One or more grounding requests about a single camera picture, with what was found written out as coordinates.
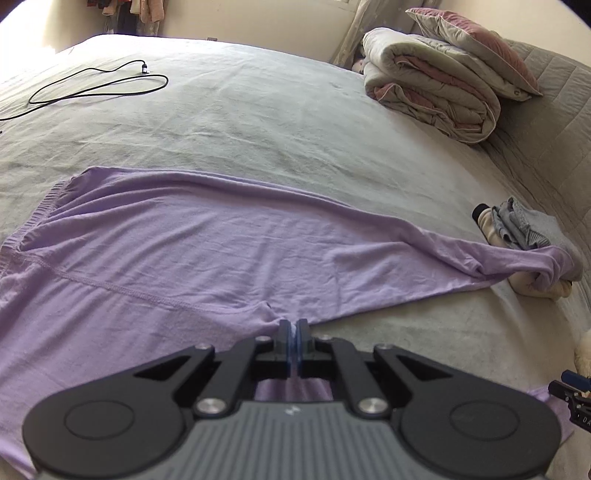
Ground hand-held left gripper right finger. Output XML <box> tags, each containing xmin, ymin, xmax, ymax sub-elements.
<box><xmin>295</xmin><ymin>318</ymin><xmax>455</xmax><ymax>418</ymax></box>

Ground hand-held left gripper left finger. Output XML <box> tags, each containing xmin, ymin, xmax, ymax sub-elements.
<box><xmin>131</xmin><ymin>318</ymin><xmax>294</xmax><ymax>420</ymax></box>

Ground grey bed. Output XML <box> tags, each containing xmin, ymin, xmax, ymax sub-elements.
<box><xmin>0</xmin><ymin>32</ymin><xmax>591</xmax><ymax>480</ymax></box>

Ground long black cable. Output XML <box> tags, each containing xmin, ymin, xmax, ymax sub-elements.
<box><xmin>0</xmin><ymin>61</ymin><xmax>169</xmax><ymax>123</ymax></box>

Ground folded grey sweater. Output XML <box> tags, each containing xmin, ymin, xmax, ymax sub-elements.
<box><xmin>490</xmin><ymin>196</ymin><xmax>585</xmax><ymax>282</ymax></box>

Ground folded beige garment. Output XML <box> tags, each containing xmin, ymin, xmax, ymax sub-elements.
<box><xmin>478</xmin><ymin>208</ymin><xmax>573</xmax><ymax>301</ymax></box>

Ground patterned grey curtain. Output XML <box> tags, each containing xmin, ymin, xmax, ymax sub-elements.
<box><xmin>330</xmin><ymin>0</ymin><xmax>419</xmax><ymax>68</ymax></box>

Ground white plush toy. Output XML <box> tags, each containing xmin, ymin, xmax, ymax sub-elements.
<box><xmin>574</xmin><ymin>330</ymin><xmax>591</xmax><ymax>370</ymax></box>

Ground folded grey pink quilt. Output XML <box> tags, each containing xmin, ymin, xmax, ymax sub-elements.
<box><xmin>361</xmin><ymin>27</ymin><xmax>502</xmax><ymax>146</ymax></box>

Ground purple pants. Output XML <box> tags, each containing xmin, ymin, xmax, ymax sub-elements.
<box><xmin>0</xmin><ymin>165</ymin><xmax>583</xmax><ymax>478</ymax></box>

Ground grey quilted headboard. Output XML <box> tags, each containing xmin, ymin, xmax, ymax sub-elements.
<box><xmin>485</xmin><ymin>39</ymin><xmax>591</xmax><ymax>324</ymax></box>

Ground hanging clothes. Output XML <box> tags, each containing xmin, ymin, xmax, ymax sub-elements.
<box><xmin>85</xmin><ymin>0</ymin><xmax>167</xmax><ymax>26</ymax></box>

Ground pink grey pillow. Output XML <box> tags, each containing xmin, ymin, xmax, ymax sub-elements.
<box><xmin>405</xmin><ymin>7</ymin><xmax>544</xmax><ymax>100</ymax></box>

